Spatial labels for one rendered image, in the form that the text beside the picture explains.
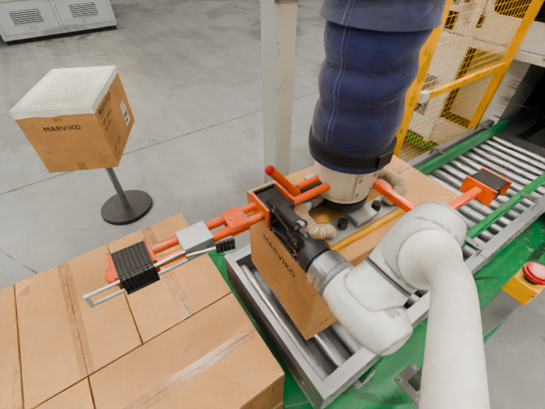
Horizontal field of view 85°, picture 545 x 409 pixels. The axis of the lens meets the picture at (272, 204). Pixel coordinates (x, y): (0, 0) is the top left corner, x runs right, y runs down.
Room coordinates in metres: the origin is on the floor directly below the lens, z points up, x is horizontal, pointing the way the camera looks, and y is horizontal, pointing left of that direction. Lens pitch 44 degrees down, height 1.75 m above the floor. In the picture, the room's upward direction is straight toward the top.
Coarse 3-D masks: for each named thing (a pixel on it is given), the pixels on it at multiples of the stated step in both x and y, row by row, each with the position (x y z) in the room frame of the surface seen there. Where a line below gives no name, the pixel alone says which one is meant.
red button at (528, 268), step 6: (528, 264) 0.49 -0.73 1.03; (534, 264) 0.49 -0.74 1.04; (540, 264) 0.49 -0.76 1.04; (522, 270) 0.48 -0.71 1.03; (528, 270) 0.47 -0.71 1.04; (534, 270) 0.47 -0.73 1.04; (540, 270) 0.47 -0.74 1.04; (528, 276) 0.45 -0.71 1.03; (534, 276) 0.45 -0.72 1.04; (540, 276) 0.45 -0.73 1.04; (534, 282) 0.44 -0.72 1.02; (540, 282) 0.43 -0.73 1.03
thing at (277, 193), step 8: (272, 184) 0.61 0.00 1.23; (256, 192) 0.58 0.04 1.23; (272, 192) 0.58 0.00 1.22; (280, 192) 0.58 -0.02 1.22; (288, 192) 0.57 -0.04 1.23; (256, 200) 0.54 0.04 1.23; (280, 200) 0.55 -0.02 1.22; (288, 200) 0.55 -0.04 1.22; (264, 208) 0.51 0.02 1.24; (272, 216) 0.50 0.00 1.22; (264, 224) 0.51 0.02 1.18; (272, 224) 0.50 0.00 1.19
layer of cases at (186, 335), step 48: (48, 288) 0.70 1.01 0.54; (96, 288) 0.70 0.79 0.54; (144, 288) 0.70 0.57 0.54; (192, 288) 0.70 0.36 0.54; (0, 336) 0.49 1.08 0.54; (48, 336) 0.49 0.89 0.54; (96, 336) 0.49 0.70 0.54; (144, 336) 0.49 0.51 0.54; (192, 336) 0.49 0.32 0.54; (240, 336) 0.49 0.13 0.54; (0, 384) 0.32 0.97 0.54; (48, 384) 0.32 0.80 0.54; (96, 384) 0.32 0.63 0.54; (144, 384) 0.32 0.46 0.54; (192, 384) 0.32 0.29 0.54; (240, 384) 0.32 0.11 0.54
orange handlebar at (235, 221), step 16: (304, 192) 0.59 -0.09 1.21; (320, 192) 0.61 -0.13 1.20; (384, 192) 0.61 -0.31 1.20; (480, 192) 0.61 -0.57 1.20; (240, 208) 0.53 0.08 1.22; (256, 208) 0.54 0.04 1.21; (208, 224) 0.48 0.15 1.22; (224, 224) 0.50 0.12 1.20; (240, 224) 0.47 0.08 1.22; (176, 240) 0.43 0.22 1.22; (160, 256) 0.38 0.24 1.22
